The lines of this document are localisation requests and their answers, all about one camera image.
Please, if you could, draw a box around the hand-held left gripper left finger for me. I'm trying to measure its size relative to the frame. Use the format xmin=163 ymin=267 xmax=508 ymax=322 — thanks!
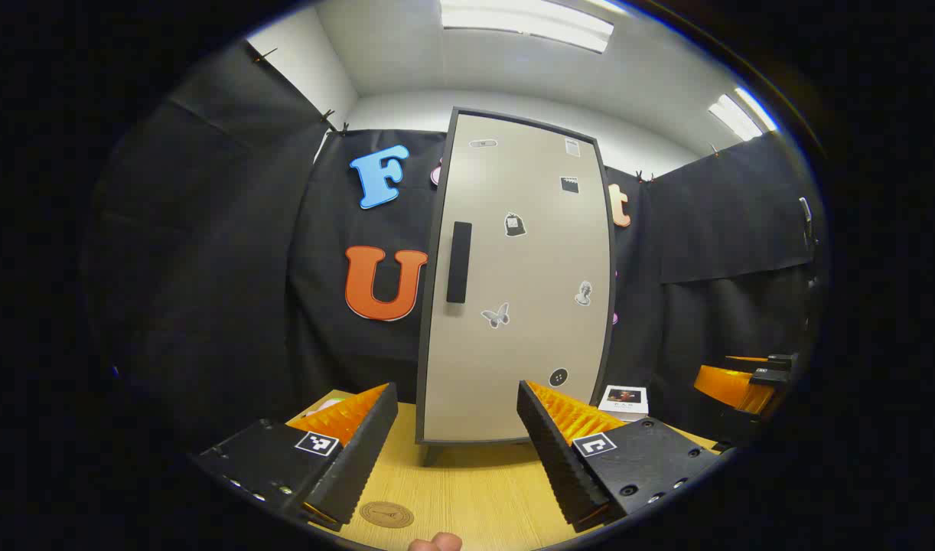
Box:
xmin=192 ymin=383 xmax=399 ymax=533

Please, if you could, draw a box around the long ceiling light panel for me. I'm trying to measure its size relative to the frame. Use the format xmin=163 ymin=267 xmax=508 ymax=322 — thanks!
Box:
xmin=439 ymin=0 xmax=615 ymax=53

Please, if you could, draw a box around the black door handle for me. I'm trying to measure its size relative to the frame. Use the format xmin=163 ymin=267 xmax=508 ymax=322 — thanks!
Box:
xmin=446 ymin=222 xmax=473 ymax=305

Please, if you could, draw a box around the small ceiling light panel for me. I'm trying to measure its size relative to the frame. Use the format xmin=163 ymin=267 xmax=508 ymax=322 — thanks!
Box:
xmin=709 ymin=86 xmax=778 ymax=141

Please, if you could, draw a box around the dark grey cabinet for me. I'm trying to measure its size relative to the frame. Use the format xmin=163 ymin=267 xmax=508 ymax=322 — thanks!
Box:
xmin=415 ymin=107 xmax=618 ymax=468

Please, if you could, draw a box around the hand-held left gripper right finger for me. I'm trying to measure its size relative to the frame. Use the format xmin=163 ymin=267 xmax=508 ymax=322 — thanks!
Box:
xmin=517 ymin=380 xmax=721 ymax=534

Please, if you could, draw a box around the black backdrop cloth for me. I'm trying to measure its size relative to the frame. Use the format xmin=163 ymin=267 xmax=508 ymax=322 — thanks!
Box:
xmin=85 ymin=38 xmax=820 ymax=460

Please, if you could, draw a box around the grey cabinet door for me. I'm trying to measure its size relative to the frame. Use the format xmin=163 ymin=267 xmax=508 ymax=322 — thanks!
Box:
xmin=415 ymin=107 xmax=617 ymax=446

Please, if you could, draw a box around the round brown coaster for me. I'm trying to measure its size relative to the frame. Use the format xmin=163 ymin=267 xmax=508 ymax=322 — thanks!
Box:
xmin=360 ymin=501 xmax=415 ymax=529

